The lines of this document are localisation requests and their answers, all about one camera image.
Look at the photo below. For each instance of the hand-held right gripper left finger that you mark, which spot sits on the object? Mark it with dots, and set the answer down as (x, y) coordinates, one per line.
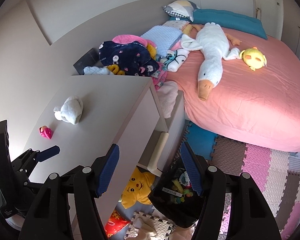
(107, 170)

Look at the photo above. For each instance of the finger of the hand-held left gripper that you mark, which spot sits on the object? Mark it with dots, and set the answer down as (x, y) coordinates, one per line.
(68, 173)
(50, 153)

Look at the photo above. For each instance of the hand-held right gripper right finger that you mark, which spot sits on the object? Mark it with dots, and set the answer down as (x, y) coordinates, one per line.
(192, 172)

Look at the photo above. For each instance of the small yellow toy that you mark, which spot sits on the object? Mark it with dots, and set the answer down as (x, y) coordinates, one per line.
(176, 183)

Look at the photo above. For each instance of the white red print carton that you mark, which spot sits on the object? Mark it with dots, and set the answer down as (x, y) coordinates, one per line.
(172, 192)

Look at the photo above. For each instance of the black plastic bag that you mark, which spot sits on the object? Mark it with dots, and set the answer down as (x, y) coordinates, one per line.
(175, 212)

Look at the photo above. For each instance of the pink toy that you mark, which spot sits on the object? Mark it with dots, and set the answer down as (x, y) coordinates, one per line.
(45, 132)

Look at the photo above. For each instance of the yellow star plush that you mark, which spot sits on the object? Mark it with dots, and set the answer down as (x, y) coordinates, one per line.
(137, 187)

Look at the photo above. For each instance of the small white plush toy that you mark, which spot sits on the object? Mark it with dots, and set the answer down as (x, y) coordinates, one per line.
(68, 110)

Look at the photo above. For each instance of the red packet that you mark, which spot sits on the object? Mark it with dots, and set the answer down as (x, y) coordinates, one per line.
(117, 223)

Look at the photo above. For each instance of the white nightstand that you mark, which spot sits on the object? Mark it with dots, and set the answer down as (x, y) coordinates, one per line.
(102, 110)

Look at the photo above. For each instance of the foam puzzle floor mat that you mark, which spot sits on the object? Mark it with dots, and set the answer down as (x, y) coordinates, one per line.
(255, 160)

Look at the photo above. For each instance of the loose white foam mat pieces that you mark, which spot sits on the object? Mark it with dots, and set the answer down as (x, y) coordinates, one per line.
(145, 222)

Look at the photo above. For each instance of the beige cloth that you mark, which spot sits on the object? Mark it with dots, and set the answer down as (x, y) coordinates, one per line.
(162, 233)

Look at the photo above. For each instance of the pale pink fluffy blanket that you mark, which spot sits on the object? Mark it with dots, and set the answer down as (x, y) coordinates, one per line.
(168, 97)

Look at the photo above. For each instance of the light blue cloth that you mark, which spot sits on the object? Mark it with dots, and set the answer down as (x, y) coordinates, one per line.
(95, 70)

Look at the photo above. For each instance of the black box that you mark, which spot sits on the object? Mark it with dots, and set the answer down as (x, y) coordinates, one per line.
(86, 61)

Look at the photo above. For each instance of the bed with pink sheet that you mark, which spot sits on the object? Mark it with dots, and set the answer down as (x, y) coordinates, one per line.
(252, 92)

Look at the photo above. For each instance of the pink kitten print blanket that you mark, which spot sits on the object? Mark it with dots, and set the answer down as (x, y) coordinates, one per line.
(160, 76)

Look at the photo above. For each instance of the white cartoon print cloth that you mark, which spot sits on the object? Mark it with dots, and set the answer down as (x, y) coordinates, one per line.
(177, 60)

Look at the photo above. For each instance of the navy printed blanket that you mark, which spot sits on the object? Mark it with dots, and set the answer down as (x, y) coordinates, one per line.
(125, 55)

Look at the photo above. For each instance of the white goose plush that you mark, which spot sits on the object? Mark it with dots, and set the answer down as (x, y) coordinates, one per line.
(212, 52)

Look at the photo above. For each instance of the yellow plush toy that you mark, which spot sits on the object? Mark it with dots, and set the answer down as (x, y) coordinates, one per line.
(152, 50)

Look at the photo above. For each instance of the yellow chick plush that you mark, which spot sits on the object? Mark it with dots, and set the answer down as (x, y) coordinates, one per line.
(253, 58)

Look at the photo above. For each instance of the pink plush cloth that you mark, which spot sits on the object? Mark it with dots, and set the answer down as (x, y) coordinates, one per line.
(126, 38)

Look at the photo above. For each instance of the light blue dotted blanket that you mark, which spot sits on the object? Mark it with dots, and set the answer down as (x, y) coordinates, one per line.
(162, 36)

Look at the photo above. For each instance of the yellow dotted pillow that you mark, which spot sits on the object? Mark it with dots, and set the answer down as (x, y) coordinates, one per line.
(188, 28)

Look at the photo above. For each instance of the pastel printed cushion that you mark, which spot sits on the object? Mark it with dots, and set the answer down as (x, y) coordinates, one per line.
(175, 23)

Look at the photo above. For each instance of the teal pillow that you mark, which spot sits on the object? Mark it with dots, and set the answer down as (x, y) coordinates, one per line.
(230, 18)

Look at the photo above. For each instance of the grey yellow patterned pillow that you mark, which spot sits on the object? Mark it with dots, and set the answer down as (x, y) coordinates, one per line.
(180, 8)

